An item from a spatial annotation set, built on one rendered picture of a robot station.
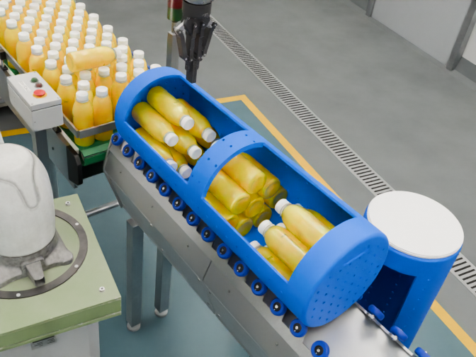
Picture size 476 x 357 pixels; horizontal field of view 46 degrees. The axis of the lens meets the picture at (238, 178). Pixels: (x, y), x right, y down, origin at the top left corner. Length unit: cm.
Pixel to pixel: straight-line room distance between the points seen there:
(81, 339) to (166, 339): 106
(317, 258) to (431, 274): 50
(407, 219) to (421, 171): 216
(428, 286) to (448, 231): 17
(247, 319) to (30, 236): 60
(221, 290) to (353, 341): 38
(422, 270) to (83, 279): 89
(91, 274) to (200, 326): 129
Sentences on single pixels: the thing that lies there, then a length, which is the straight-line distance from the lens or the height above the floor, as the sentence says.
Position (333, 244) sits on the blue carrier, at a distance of 124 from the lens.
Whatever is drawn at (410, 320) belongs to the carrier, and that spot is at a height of 76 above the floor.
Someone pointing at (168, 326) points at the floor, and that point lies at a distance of 256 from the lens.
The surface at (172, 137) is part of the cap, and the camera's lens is 166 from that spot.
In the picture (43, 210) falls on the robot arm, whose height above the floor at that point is 122.
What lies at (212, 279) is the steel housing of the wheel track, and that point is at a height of 86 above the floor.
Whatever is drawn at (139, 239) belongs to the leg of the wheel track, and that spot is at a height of 55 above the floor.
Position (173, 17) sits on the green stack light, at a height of 118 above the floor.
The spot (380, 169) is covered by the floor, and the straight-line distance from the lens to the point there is 372.
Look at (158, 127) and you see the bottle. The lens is 168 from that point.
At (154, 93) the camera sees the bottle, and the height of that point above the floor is 117.
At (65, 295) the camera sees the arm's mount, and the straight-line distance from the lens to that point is 130.
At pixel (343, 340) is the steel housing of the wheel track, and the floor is 93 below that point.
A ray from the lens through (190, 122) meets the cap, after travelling 166.
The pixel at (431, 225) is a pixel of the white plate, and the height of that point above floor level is 104.
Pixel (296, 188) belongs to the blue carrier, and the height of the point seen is 109.
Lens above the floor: 206
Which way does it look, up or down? 38 degrees down
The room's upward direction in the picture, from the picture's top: 9 degrees clockwise
